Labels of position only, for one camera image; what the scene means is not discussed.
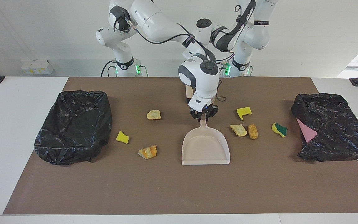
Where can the white wall socket boxes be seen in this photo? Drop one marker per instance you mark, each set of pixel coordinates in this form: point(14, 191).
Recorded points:
point(37, 67)

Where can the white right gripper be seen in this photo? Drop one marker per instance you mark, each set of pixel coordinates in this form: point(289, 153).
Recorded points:
point(201, 102)

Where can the beige plastic dustpan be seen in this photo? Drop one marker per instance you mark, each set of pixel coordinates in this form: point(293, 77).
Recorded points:
point(205, 146)

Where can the brown oblong bread roll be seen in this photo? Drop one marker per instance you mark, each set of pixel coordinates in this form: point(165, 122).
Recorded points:
point(253, 132)

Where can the yellow sponge wedge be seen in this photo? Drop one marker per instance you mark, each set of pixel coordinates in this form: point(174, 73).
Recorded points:
point(122, 137)

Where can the notched yellow sponge piece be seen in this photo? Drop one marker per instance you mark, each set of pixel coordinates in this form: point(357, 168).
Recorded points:
point(243, 111)

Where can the pink bin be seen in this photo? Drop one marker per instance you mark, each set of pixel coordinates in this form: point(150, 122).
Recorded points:
point(306, 132)

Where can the green and yellow sponge piece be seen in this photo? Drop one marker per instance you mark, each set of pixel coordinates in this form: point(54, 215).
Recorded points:
point(279, 130)

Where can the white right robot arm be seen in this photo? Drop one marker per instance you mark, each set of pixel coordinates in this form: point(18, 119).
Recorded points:
point(154, 25)

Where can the beige hand brush black bristles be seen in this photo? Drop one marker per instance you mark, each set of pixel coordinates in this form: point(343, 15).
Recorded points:
point(188, 91)

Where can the orange striped croissant piece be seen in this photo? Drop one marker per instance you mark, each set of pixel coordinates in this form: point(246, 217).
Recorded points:
point(148, 152)

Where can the pale flaky croissant piece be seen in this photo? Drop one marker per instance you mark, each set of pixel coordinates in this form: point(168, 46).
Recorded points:
point(239, 130)

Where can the small pale pastry piece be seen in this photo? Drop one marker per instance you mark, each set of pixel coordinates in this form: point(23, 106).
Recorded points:
point(153, 115)

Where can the brown table mat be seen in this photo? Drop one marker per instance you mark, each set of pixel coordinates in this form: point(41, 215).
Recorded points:
point(179, 186)

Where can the black trash bag bin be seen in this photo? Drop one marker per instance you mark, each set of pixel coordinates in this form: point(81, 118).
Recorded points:
point(73, 124)

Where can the black trash bag over pink bin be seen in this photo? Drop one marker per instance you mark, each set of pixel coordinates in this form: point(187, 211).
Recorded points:
point(331, 124)

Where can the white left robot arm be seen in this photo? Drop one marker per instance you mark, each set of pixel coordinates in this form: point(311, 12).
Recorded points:
point(253, 34)

